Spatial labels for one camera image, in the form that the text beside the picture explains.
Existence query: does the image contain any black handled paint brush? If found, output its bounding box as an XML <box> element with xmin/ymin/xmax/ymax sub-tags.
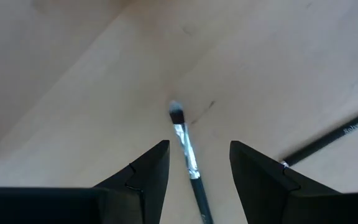
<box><xmin>168</xmin><ymin>100</ymin><xmax>214</xmax><ymax>224</ymax></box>
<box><xmin>280</xmin><ymin>104</ymin><xmax>358</xmax><ymax>167</ymax></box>

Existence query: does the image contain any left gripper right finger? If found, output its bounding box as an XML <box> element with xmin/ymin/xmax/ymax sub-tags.
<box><xmin>229</xmin><ymin>140</ymin><xmax>341</xmax><ymax>224</ymax></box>

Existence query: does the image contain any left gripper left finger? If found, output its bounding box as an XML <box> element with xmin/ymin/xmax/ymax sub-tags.
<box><xmin>93</xmin><ymin>139</ymin><xmax>170</xmax><ymax>224</ymax></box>

